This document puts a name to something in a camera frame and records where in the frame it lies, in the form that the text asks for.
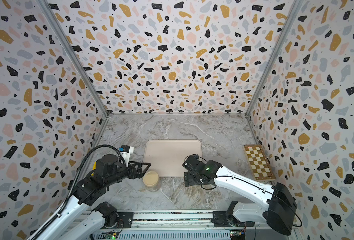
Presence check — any metal corner post right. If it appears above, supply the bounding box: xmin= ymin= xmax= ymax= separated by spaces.
xmin=245 ymin=0 xmax=303 ymax=118

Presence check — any metal corner post left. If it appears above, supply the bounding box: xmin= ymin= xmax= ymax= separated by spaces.
xmin=37 ymin=1 xmax=109 ymax=119

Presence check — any wooden chessboard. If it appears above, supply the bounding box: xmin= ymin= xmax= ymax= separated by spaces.
xmin=243 ymin=145 xmax=276 ymax=182

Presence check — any metal corner post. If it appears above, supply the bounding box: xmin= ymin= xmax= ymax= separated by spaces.
xmin=245 ymin=0 xmax=303 ymax=118
xmin=37 ymin=1 xmax=109 ymax=119

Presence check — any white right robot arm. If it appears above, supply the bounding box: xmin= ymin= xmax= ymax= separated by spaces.
xmin=182 ymin=155 xmax=299 ymax=236

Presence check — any beige plastic tray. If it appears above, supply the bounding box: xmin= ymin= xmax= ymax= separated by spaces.
xmin=143 ymin=140 xmax=202 ymax=178

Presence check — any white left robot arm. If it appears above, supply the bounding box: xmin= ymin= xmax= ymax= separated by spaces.
xmin=29 ymin=155 xmax=151 ymax=240

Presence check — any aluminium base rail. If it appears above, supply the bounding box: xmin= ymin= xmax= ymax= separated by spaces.
xmin=42 ymin=209 xmax=300 ymax=240

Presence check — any jar with beige lid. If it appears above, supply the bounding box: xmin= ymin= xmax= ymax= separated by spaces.
xmin=143 ymin=171 xmax=161 ymax=192

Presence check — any black corrugated cable hose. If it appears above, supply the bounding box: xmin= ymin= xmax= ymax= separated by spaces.
xmin=30 ymin=144 xmax=124 ymax=240

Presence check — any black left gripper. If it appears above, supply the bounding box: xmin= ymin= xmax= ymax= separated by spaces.
xmin=105 ymin=160 xmax=152 ymax=188

